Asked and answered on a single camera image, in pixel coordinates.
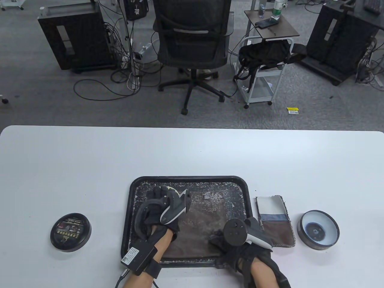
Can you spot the person's right hand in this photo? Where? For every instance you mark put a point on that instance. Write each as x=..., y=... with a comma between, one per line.
x=240, y=255

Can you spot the person's left hand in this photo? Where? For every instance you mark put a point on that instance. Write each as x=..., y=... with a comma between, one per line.
x=153, y=193

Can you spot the brown leather bag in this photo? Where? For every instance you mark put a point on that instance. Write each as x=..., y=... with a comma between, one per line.
x=204, y=219

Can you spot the white grey cloth swatch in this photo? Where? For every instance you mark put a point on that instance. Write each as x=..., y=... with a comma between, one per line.
x=270, y=204

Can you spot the black leather care cream tin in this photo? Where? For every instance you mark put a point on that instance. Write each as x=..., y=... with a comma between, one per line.
x=318, y=229

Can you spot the black round labelled tin lid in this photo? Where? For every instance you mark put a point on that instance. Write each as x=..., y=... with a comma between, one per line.
x=70, y=232

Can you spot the person's left forearm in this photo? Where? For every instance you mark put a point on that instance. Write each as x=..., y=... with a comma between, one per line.
x=156, y=249

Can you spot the person's right forearm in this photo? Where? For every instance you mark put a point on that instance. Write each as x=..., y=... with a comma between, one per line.
x=261, y=273

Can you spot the black white hand controller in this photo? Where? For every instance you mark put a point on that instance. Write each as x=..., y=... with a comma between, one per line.
x=174, y=207
x=235, y=231

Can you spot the black plastic tray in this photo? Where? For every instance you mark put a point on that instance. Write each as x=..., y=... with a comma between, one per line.
x=240, y=192

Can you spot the white power strip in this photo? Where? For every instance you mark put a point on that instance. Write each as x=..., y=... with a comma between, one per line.
x=133, y=81

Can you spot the white rolling cart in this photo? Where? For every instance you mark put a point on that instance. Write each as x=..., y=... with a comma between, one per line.
x=264, y=90

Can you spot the yellow black sticker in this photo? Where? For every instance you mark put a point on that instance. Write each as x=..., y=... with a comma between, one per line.
x=292, y=110

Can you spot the black mesh office chair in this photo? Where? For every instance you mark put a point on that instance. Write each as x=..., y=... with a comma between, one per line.
x=192, y=39

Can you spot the white desk leg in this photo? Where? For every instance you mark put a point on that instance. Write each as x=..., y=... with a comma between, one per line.
x=127, y=36

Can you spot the black wheeled cabinet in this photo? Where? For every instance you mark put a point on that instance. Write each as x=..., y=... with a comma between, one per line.
x=81, y=39
x=339, y=39

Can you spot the black caster wheel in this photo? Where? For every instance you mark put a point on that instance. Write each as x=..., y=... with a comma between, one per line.
x=4, y=100

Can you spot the black backpack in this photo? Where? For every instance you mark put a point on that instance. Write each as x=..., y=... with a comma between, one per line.
x=264, y=52

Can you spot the black pouch white print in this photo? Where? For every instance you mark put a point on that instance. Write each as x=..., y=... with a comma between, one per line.
x=135, y=9

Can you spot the black pen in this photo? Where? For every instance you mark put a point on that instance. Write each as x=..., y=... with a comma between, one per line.
x=271, y=31

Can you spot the black smartphone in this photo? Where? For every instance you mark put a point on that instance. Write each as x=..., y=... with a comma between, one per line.
x=265, y=23

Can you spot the brown side table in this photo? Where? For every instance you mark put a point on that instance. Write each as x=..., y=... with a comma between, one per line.
x=282, y=28

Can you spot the small clear bottle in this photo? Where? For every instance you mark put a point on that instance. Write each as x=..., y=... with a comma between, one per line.
x=262, y=10

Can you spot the clear bottle green label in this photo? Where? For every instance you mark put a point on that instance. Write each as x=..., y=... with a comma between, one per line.
x=277, y=10

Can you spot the white wheeled base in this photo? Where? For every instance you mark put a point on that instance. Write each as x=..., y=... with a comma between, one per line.
x=12, y=3

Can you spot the black wrist camera unit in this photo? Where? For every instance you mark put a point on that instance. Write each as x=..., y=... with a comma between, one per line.
x=138, y=256

